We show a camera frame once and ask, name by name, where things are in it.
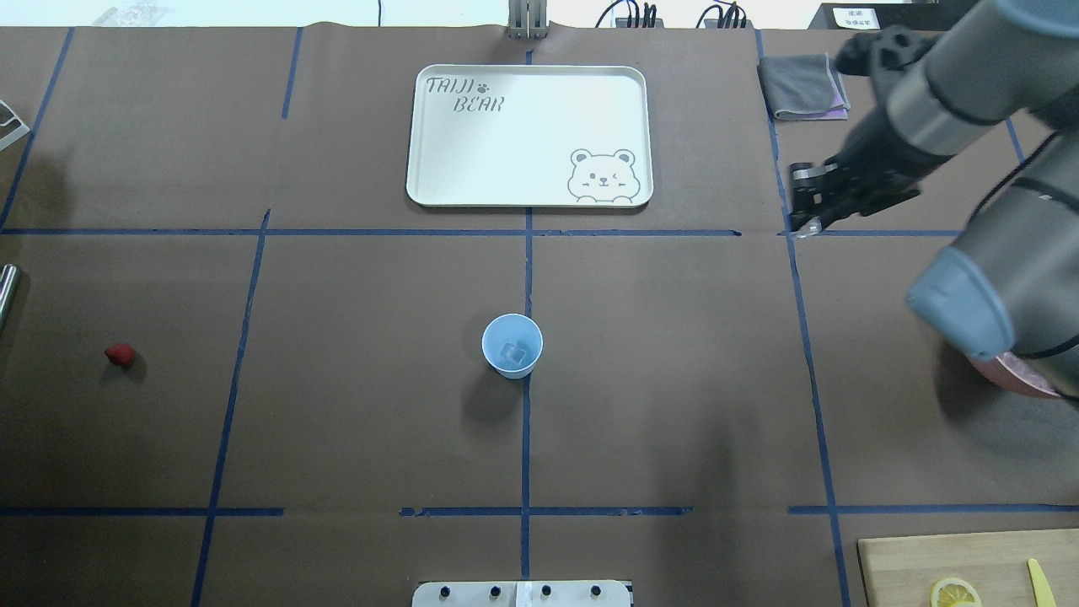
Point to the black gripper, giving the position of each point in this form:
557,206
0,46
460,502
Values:
877,158

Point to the light blue plastic cup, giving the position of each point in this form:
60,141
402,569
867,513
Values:
514,328

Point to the clear ice cube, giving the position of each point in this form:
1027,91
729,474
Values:
513,355

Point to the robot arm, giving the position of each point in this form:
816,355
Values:
1006,284

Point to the pink bowl of ice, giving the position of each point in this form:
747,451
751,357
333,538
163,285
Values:
1013,374

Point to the grey folded cloth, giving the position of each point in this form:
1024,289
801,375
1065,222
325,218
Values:
803,88

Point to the white bear serving tray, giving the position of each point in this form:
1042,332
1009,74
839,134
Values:
530,136

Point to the wooden cutting board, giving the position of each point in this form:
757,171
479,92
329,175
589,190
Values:
901,571

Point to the lemon slices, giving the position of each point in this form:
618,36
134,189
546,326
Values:
953,592

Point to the yellow plastic knife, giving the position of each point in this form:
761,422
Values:
1042,591

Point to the red strawberry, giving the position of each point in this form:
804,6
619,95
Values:
122,355

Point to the steel muddler rod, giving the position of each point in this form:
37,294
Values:
10,277

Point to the aluminium frame post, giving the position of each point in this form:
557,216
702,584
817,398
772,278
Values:
527,20

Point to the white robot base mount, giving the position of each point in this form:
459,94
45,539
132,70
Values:
601,592

